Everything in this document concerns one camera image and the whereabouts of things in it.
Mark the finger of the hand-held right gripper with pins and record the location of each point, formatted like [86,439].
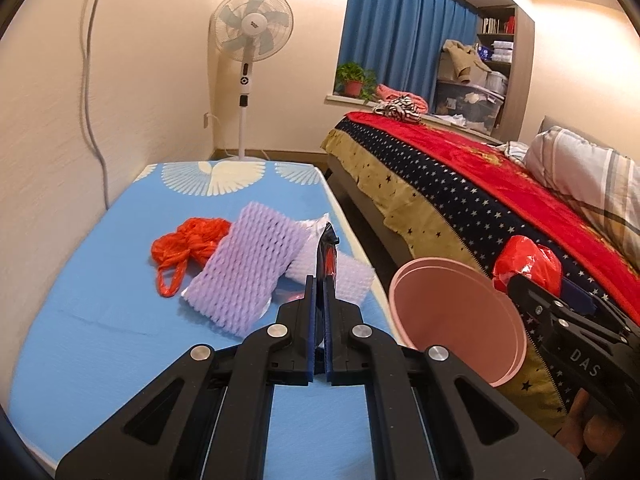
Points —
[550,312]
[580,295]

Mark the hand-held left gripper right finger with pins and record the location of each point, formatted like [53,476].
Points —
[327,340]

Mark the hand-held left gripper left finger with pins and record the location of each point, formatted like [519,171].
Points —
[311,330]

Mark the red plastic bag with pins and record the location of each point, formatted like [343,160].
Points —
[525,260]

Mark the small pale foam net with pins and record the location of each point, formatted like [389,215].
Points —
[352,280]

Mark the black and red snack wrapper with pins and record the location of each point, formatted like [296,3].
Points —
[327,255]

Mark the large purple foam net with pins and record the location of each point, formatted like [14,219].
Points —
[245,270]

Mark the pink waste bin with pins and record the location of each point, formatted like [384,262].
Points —
[450,310]

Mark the orange plastic bag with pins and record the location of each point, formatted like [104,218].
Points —
[192,240]

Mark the person's right hand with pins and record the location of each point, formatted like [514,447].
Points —
[597,427]

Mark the striped pillow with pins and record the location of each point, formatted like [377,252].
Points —
[585,175]

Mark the red and star-print blanket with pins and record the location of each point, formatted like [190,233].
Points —
[450,180]

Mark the blue table mat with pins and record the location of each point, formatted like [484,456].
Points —
[100,310]

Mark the clear plastic storage bin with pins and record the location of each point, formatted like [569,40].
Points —
[465,105]

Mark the black and white striped cloth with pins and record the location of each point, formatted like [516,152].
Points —
[397,110]

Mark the wooden bookshelf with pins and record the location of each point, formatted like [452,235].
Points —
[520,60]

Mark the pink cloth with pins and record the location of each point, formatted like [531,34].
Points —
[400,92]

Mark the potted green plant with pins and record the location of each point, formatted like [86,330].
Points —
[354,77]

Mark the beige coat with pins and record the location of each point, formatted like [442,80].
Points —
[465,57]

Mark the white standing fan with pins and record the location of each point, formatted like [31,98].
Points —
[252,25]

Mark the blue curtain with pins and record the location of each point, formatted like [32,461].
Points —
[400,30]

